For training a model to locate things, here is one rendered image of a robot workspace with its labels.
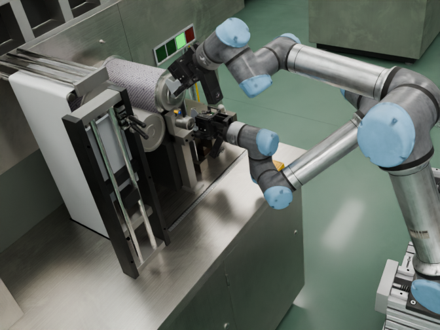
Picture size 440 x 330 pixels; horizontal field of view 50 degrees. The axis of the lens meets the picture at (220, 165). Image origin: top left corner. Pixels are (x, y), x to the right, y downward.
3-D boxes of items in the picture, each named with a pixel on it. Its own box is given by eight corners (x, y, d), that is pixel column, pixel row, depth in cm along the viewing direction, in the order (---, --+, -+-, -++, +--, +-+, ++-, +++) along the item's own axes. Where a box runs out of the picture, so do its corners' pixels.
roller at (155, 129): (143, 159, 145) (134, 126, 137) (88, 138, 158) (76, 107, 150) (169, 138, 152) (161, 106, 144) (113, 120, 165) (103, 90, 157)
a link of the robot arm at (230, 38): (240, 50, 113) (219, 20, 112) (215, 71, 122) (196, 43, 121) (259, 38, 118) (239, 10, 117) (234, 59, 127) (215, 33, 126)
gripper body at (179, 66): (182, 58, 138) (203, 37, 129) (200, 82, 140) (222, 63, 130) (165, 70, 134) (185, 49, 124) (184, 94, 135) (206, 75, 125)
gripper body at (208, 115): (206, 105, 156) (237, 112, 150) (210, 126, 161) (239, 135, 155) (192, 116, 152) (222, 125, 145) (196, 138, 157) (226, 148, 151)
